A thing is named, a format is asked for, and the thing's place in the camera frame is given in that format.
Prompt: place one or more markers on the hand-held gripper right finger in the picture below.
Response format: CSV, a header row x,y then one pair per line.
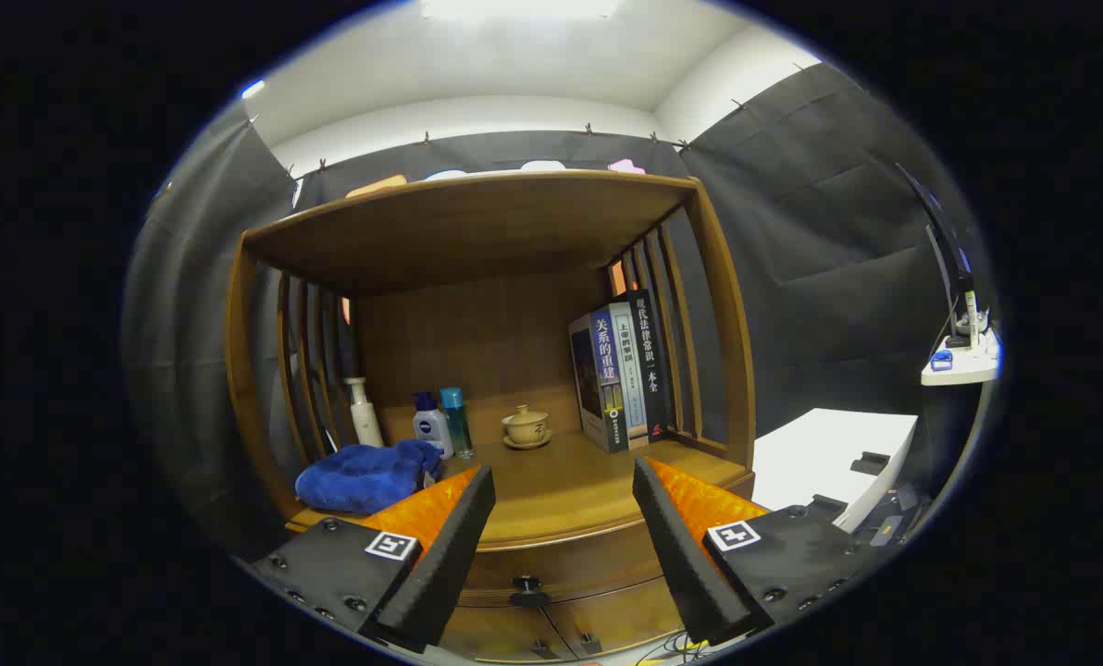
x,y
686,555

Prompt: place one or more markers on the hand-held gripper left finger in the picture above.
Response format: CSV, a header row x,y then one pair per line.
x,y
450,555

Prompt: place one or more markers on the wooden drawer with black knob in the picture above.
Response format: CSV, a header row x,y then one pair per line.
x,y
570,564

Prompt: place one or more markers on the wooden countertop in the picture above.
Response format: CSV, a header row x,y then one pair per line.
x,y
551,481

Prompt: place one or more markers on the wooden cabinet with slatted sides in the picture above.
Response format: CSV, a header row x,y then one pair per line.
x,y
477,231

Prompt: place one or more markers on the blue folded towel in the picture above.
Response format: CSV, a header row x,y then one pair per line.
x,y
357,476

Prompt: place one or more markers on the white bottle with blue cap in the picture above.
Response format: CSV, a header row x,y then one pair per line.
x,y
433,430

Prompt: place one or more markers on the clear bottle with teal cap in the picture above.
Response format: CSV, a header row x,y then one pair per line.
x,y
456,421

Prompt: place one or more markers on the beige lidded teacup with saucer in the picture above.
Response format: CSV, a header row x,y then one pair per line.
x,y
526,427

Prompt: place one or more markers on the white pump bottle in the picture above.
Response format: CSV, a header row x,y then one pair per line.
x,y
365,421

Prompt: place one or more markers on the book with pale blue spine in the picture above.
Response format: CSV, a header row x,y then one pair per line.
x,y
627,370

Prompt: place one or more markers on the black device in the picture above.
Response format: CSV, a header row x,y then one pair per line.
x,y
889,523

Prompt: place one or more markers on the small blue object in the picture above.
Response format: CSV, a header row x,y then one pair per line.
x,y
942,360

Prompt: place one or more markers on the white side desk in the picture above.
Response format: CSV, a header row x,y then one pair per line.
x,y
963,370

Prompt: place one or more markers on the ceiling light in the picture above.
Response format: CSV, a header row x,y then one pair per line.
x,y
514,7

